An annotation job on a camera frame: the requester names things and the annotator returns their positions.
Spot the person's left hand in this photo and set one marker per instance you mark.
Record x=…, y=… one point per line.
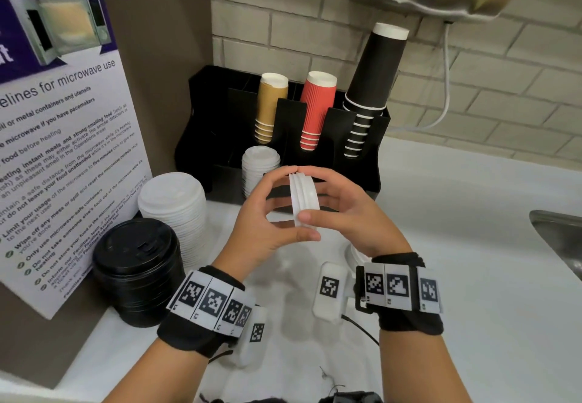
x=248, y=239

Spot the person's right hand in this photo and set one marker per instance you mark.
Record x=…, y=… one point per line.
x=368, y=225

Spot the stack of black lids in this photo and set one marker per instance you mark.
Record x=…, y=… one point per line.
x=136, y=262

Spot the black cup and lid organizer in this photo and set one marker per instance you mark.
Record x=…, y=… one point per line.
x=213, y=121

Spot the person's left forearm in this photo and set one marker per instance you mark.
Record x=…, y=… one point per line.
x=159, y=371

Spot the right marker wristband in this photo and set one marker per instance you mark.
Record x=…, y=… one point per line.
x=400, y=289

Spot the marker wristband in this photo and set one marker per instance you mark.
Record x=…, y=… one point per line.
x=204, y=307
x=400, y=289

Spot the left marker wristband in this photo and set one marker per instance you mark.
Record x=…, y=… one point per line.
x=204, y=307

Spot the stack of red paper cups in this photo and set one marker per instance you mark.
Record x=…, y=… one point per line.
x=316, y=107

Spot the stack of gold paper cups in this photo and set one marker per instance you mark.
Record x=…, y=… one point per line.
x=268, y=102

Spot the stack of black paper cups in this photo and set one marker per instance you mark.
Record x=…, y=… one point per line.
x=377, y=66

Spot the steel sink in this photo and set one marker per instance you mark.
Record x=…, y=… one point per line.
x=561, y=234

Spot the microwave safety poster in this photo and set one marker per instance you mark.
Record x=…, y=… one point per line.
x=63, y=166

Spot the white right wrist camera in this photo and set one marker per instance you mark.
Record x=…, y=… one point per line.
x=329, y=293

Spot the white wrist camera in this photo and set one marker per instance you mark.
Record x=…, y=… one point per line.
x=254, y=339
x=329, y=293

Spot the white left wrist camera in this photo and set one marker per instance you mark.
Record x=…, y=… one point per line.
x=254, y=339

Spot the black chest camera mount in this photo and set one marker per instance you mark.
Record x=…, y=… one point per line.
x=350, y=398

